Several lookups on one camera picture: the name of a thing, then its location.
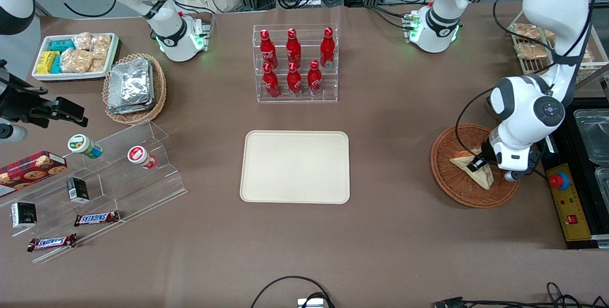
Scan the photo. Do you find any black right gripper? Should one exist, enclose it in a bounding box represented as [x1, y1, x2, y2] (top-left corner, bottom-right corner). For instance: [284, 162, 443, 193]
[0, 90, 89, 128]

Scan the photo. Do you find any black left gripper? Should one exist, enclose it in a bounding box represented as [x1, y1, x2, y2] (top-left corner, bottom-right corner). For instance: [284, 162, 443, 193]
[467, 138, 499, 172]

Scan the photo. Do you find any triangular sandwich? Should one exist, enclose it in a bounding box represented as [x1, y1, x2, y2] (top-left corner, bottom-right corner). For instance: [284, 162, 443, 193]
[450, 149, 494, 190]

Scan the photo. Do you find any brown wicker basket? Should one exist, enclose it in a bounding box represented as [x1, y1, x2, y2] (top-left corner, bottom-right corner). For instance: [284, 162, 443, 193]
[431, 123, 521, 209]

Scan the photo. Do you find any white snack tray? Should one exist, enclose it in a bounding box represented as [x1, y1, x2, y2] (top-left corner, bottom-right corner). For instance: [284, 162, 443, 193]
[31, 32, 119, 82]

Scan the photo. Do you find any light wicker basket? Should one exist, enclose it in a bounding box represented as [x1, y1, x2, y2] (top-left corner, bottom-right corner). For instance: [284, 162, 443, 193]
[102, 53, 167, 125]

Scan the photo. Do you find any cream plastic tray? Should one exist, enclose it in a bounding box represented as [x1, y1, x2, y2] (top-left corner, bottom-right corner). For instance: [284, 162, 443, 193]
[239, 130, 351, 204]

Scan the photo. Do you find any green lid cup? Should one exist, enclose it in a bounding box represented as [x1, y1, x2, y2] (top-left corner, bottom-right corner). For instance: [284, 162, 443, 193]
[67, 134, 103, 159]

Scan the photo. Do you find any yellow snack packet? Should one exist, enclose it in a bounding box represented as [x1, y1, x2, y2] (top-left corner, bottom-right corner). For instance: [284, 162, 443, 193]
[37, 51, 60, 74]

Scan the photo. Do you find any red tartan cookie box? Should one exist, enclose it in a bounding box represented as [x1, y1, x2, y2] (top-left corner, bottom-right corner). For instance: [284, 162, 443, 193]
[0, 150, 68, 198]

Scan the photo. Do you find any small black carton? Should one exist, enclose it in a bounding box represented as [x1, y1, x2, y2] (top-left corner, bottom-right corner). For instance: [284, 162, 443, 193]
[11, 201, 38, 229]
[66, 177, 90, 204]

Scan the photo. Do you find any silver foil packet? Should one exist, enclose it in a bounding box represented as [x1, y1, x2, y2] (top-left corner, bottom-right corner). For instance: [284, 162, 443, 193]
[107, 58, 155, 115]

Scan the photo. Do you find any red emergency stop button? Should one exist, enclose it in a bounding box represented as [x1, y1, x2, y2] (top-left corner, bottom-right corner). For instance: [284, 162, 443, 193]
[550, 171, 570, 190]

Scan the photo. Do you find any red lid cup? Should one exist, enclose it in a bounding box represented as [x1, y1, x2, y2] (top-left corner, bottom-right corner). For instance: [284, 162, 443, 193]
[127, 145, 157, 170]

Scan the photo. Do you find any yellow control box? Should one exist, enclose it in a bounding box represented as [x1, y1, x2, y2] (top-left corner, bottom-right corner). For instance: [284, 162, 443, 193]
[546, 164, 593, 243]

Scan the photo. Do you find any Snickers chocolate bar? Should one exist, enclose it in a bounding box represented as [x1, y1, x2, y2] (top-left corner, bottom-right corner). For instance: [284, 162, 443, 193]
[74, 210, 121, 227]
[27, 233, 78, 252]

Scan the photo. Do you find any clear plastic container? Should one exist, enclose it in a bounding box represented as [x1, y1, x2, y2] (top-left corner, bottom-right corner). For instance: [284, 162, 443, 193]
[595, 165, 609, 194]
[573, 108, 609, 165]

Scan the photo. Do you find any clear acrylic stepped stand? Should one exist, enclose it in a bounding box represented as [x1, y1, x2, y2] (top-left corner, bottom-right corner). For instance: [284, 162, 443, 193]
[0, 120, 187, 264]

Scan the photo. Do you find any black side shelf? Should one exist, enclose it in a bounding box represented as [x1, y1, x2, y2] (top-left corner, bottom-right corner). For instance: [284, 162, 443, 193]
[540, 99, 609, 250]

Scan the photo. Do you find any red cola bottle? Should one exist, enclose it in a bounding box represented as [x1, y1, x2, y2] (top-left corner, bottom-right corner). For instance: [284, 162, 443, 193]
[320, 27, 335, 69]
[287, 62, 303, 98]
[262, 63, 280, 99]
[307, 60, 323, 97]
[259, 29, 278, 70]
[286, 28, 302, 68]

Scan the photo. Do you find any clear acrylic bottle rack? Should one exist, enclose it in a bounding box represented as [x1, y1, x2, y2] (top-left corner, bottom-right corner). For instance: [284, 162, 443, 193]
[253, 24, 339, 104]

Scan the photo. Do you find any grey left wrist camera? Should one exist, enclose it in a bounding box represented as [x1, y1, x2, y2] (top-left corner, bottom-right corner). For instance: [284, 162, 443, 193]
[503, 169, 536, 183]

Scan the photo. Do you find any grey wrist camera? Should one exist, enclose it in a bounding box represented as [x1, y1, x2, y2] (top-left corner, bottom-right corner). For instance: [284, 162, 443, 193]
[0, 124, 28, 143]
[503, 169, 536, 183]

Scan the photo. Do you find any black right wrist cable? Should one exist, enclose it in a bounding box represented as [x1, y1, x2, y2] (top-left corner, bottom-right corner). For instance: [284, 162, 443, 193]
[0, 76, 49, 95]

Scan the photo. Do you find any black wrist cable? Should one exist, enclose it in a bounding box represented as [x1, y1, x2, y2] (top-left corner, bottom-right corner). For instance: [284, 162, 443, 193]
[455, 87, 500, 159]
[0, 76, 49, 95]

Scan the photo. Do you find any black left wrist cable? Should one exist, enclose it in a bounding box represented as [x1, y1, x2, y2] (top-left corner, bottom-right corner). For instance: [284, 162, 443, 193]
[455, 87, 500, 159]

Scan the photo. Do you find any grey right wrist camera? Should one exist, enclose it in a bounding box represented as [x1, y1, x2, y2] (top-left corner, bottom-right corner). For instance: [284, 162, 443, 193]
[0, 124, 28, 143]

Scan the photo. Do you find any white wire rack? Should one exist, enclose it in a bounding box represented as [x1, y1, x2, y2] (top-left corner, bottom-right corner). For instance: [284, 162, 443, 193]
[507, 10, 609, 90]

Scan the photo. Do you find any black cable with connector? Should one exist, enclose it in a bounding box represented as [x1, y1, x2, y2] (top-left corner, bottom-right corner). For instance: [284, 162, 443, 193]
[433, 281, 609, 308]

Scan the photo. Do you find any black looped table cable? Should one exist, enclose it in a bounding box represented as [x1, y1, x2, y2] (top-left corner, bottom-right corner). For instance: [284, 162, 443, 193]
[251, 276, 336, 308]

